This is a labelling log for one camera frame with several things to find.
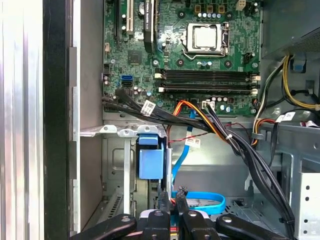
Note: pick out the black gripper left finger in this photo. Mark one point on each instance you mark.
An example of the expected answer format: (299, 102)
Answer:
(155, 225)

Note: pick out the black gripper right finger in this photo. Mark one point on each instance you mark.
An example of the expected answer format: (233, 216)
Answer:
(195, 225)

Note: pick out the hard disk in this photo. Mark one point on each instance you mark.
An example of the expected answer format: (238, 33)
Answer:
(150, 162)

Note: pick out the silver disk bay cage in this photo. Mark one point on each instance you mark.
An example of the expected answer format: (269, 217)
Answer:
(110, 128)

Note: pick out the silver optical drive cage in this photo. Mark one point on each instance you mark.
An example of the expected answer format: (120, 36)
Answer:
(307, 200)

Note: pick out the black RAM slot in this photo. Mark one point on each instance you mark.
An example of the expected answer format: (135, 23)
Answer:
(200, 85)
(200, 72)
(200, 90)
(200, 77)

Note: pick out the blue SATA port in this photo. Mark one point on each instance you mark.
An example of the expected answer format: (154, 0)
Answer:
(127, 80)

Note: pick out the black PC case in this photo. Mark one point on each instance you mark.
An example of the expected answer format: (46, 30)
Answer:
(55, 100)

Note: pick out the metal locking lever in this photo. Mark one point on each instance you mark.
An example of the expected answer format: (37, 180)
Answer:
(212, 56)

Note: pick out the metal socket cover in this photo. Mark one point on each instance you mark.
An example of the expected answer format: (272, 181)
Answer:
(190, 37)

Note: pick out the silver CPU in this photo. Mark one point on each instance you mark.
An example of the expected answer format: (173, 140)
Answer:
(205, 36)

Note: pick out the green motherboard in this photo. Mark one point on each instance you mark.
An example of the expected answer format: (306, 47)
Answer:
(172, 32)

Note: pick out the black graphics card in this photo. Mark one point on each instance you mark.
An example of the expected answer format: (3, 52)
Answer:
(148, 30)

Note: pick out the black expansion slot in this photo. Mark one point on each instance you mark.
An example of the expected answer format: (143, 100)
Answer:
(117, 20)

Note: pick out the white expansion slot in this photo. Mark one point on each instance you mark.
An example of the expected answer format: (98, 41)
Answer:
(129, 17)

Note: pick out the grey power supply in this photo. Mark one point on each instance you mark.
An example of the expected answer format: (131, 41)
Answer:
(287, 20)

